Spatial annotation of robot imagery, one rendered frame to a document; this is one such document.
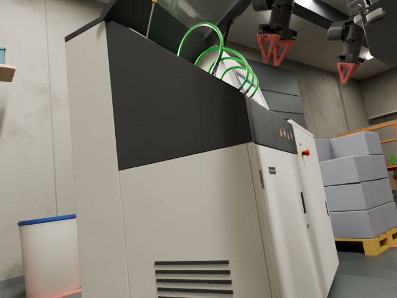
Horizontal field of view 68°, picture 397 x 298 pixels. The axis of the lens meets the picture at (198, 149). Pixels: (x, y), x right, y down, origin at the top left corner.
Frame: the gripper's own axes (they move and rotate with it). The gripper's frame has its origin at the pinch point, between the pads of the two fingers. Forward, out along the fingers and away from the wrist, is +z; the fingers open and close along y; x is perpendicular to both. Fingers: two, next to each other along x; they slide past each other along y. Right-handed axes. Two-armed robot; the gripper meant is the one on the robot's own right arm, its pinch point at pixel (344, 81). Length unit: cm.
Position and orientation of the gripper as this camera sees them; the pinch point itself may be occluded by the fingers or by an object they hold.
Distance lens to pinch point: 127.5
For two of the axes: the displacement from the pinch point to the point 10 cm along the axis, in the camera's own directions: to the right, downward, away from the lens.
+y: -7.9, 0.1, -6.2
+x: 6.0, 2.6, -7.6
